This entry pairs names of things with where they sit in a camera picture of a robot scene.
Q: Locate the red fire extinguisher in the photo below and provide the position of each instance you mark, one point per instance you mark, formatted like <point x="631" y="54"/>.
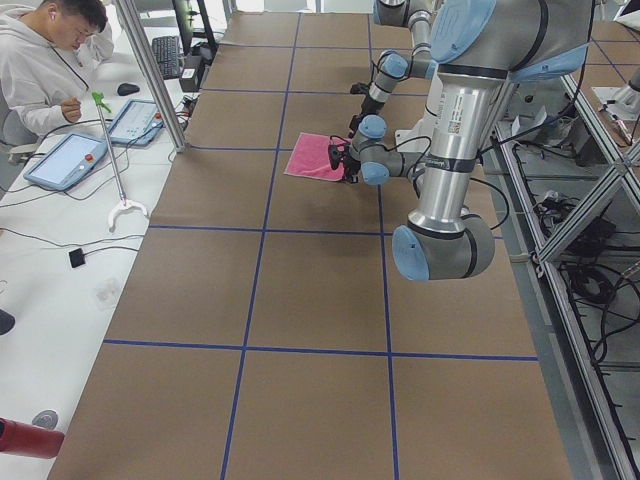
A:
<point x="30" y="441"/>

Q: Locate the black monitor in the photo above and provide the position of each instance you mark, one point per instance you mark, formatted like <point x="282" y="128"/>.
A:
<point x="194" y="28"/>

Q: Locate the upper blue teach pendant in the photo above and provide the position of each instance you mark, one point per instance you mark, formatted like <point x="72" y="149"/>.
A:
<point x="137" y="123"/>

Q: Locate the blue teach pendant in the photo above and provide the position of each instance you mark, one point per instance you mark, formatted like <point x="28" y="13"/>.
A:
<point x="68" y="162"/>
<point x="137" y="123"/>

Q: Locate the black box with label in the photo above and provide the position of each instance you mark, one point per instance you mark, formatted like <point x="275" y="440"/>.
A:
<point x="192" y="73"/>

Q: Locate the person's hand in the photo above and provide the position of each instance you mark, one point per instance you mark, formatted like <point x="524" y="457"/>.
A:
<point x="71" y="109"/>

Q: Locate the pink square towel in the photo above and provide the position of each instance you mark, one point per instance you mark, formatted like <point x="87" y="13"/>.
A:
<point x="310" y="159"/>

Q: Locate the small black square pad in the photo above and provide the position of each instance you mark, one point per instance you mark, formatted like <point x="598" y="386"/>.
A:
<point x="77" y="258"/>

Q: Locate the black computer mouse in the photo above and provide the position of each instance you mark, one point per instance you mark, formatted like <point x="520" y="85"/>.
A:
<point x="126" y="89"/>

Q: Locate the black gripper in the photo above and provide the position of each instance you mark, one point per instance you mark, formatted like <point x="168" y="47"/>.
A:
<point x="365" y="106"/>
<point x="350" y="168"/>

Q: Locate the lower blue teach pendant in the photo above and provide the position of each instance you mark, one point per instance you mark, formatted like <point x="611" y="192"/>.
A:
<point x="68" y="162"/>

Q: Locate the person in white hoodie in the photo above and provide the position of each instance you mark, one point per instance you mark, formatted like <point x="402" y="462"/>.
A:
<point x="48" y="54"/>

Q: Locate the aluminium frame post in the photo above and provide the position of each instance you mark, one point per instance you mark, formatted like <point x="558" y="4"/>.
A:
<point x="139" y="42"/>

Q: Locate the black keyboard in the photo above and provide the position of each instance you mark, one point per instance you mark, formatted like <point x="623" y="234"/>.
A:
<point x="166" y="51"/>

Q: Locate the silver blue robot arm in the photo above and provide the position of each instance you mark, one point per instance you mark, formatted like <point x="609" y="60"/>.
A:
<point x="400" y="50"/>
<point x="468" y="50"/>

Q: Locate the reacher grabber stick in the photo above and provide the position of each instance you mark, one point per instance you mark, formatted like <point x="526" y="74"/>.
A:
<point x="124" y="204"/>

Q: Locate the brown paper table cover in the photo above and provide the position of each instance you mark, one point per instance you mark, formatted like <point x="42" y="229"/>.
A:
<point x="264" y="331"/>

